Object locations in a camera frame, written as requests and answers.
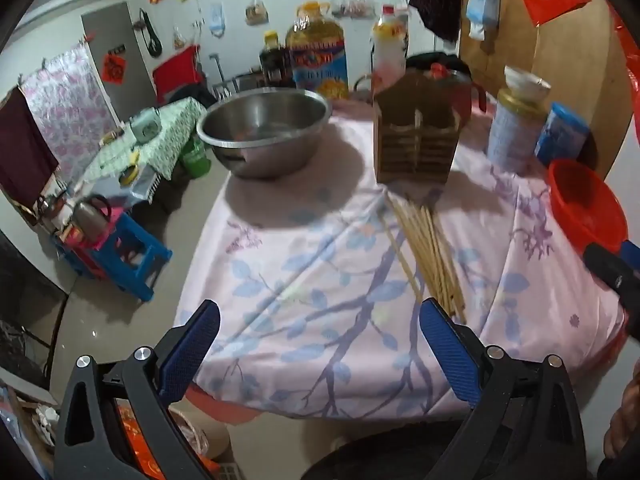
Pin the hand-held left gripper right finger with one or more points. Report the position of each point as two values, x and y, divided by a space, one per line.
450 355

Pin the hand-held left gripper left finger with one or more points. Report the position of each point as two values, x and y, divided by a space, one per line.
187 350

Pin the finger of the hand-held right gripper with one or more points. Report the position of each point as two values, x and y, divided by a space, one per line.
607 267

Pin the bundle of wooden chopsticks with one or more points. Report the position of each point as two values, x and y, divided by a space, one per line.
430 255

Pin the brown wooden chopstick holder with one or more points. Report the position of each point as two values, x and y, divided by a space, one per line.
415 110

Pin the person's right hand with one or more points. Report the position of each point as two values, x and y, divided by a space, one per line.
625 430

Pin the red plastic basin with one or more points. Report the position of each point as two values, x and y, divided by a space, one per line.
585 210

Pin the blue plastic stool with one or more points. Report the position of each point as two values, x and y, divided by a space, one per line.
140 265

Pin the pink floral tablecloth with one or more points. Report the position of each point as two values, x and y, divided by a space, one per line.
300 285

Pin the blue-lidded plastic jar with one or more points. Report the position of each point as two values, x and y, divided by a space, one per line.
560 132

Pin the gold-lidded milk powder can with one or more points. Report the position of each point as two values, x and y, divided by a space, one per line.
512 135

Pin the metal kettle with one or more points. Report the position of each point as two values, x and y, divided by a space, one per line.
90 215

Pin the red plastic bag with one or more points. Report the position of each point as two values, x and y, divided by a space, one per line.
631 80

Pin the side table with green cloth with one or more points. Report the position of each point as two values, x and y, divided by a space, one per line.
160 155

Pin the white ceramic bowl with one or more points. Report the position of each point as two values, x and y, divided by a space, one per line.
525 85

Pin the stainless steel bowl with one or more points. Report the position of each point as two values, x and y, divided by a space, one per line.
265 155

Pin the plywood wardrobe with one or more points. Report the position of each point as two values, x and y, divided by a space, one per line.
575 60

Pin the red cooking pot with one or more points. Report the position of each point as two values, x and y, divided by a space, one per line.
462 92

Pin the mint green cooker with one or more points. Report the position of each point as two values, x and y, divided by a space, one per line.
144 126

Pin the maroon cloth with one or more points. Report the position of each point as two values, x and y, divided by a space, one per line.
25 150

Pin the pink floral curtain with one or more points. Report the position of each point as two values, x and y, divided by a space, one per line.
70 105

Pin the red cloth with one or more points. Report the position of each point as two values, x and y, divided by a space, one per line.
175 72

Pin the small red door poster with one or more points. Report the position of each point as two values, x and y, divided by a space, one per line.
113 70

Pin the blue and white plastic bag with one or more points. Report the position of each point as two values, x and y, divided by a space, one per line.
482 0

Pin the dark soy sauce bottle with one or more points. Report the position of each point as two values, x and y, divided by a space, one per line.
275 62

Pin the small clear hanging bag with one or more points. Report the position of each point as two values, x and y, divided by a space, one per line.
179 37

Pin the dark dotted garment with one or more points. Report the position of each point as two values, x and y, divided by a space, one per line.
440 0

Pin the black hanging bag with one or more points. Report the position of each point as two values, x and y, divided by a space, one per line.
150 35

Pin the large cooking oil bottle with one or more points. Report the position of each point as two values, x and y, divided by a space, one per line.
317 60

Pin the grey door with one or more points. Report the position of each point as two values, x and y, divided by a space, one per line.
117 35

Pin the small blue white bag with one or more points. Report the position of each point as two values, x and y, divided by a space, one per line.
216 20

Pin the small bag with food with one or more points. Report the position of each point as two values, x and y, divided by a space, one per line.
255 10

